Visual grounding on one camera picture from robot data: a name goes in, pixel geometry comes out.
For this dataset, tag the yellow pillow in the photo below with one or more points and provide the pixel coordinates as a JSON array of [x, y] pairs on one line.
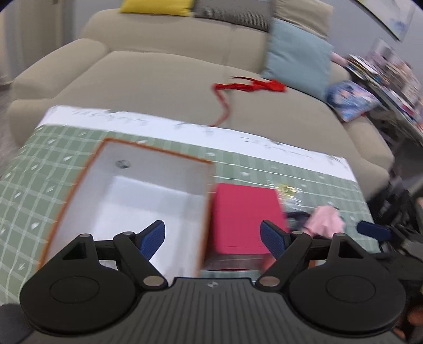
[[155, 6]]

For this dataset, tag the pile of books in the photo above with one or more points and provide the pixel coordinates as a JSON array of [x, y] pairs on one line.
[[390, 71]]

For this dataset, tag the red ribbon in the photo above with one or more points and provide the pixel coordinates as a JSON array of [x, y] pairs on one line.
[[246, 86]]

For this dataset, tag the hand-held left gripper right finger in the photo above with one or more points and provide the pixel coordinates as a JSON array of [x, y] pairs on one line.
[[273, 238]]

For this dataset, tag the dark grey cloth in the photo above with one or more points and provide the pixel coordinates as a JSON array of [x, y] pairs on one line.
[[297, 216]]

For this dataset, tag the beige fabric sofa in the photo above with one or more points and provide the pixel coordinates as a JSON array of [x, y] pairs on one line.
[[165, 82]]

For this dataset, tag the light blue pillow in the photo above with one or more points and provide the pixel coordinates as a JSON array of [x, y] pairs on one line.
[[297, 56]]

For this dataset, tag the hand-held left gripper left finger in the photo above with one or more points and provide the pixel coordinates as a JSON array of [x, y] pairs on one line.
[[154, 238]]

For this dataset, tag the white box with orange rim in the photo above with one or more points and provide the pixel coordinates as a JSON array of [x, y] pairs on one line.
[[138, 205]]

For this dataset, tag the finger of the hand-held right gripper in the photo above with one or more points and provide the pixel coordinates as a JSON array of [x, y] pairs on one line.
[[373, 230]]

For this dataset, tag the beige sofa cushion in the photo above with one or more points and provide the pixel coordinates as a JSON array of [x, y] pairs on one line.
[[304, 16]]

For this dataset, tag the framed wall picture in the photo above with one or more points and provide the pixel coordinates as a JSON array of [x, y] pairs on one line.
[[386, 15]]

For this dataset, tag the grey checked pillow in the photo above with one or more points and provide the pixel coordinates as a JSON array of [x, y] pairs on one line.
[[231, 11]]

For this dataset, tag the red box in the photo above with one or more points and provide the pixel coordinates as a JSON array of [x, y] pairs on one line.
[[246, 215]]

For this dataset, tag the pink pillow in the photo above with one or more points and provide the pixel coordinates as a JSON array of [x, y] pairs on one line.
[[338, 59]]

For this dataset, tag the green checked tablecloth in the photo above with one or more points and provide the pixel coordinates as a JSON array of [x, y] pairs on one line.
[[59, 165]]

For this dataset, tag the blue printed pillow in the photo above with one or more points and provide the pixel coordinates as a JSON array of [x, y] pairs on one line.
[[350, 99]]

